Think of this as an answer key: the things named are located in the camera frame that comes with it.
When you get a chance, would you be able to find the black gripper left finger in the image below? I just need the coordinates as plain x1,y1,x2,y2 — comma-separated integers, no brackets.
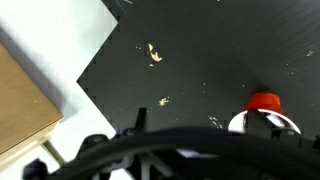
134,107,148,132

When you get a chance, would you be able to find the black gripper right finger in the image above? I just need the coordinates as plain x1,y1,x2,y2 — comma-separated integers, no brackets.
244,108,274,139

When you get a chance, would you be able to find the red plastic cup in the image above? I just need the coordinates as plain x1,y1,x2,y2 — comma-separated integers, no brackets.
228,91,303,136

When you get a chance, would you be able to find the small yellow crumb scrap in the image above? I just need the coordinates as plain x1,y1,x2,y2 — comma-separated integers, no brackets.
157,96,170,107

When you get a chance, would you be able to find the yellow crumb streak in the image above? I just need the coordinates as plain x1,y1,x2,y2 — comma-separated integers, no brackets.
208,115,224,130

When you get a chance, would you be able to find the large yellow crumb scrap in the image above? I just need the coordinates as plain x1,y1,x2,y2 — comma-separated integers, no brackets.
147,42,164,64

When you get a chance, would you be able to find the light wooden cabinet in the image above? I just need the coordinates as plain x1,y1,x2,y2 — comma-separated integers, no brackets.
0,43,65,169

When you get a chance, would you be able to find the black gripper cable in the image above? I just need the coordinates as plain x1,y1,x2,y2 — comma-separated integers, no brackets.
49,126,320,180

